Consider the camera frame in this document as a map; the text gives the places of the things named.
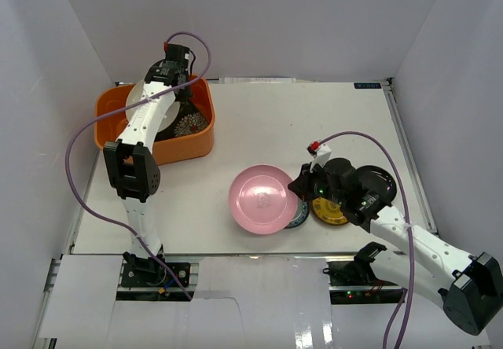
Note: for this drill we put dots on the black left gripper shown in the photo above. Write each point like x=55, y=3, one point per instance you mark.
x=182, y=88

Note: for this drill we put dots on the pink round plate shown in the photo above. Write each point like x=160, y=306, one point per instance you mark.
x=260, y=200

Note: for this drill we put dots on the black floral square plate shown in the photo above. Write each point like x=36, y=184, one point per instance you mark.
x=181, y=119

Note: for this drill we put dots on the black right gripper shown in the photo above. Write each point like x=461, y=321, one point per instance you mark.
x=302, y=185

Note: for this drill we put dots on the aluminium table frame rail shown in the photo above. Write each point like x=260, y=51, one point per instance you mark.
x=418, y=188

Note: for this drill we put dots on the blue floral round plate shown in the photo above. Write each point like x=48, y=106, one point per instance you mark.
x=302, y=213

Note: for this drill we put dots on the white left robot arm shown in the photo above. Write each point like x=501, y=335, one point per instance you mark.
x=132, y=170

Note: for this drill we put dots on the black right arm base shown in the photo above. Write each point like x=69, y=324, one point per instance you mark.
x=353, y=281

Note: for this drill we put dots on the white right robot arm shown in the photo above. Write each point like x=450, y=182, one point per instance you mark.
x=467, y=287

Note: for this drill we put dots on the cream round plate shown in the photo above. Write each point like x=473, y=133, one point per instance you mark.
x=136, y=94

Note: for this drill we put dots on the orange plastic bin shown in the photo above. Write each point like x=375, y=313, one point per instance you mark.
x=164, y=152

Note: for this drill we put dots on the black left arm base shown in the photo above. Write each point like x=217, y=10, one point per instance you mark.
x=146, y=280

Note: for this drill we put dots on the yellow patterned round plate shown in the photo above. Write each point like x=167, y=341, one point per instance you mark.
x=328, y=212

